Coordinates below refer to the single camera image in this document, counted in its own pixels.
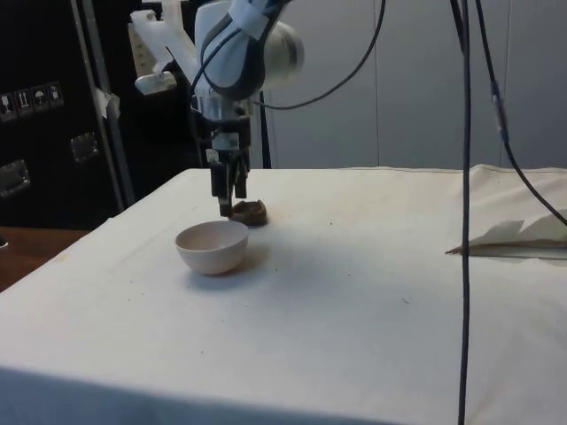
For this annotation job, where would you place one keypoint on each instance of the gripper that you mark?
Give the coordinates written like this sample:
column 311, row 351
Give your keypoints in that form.
column 228, row 128

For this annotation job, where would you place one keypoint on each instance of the brown cup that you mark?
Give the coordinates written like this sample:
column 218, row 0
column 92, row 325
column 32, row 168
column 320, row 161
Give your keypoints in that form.
column 252, row 217

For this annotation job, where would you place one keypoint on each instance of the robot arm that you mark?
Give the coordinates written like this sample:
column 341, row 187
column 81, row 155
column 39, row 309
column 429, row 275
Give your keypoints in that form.
column 283, row 48

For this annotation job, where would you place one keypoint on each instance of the white bowl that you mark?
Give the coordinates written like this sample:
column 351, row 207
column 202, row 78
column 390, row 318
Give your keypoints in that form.
column 208, row 254

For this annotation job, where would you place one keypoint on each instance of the black upright pole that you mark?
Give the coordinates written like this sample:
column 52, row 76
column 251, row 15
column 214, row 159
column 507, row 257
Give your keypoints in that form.
column 266, row 141

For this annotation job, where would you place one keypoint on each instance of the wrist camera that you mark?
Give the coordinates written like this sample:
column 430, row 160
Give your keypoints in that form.
column 155, row 83

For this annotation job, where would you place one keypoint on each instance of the white printed camera bracket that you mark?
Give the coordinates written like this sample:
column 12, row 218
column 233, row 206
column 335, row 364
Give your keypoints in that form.
column 155, row 31

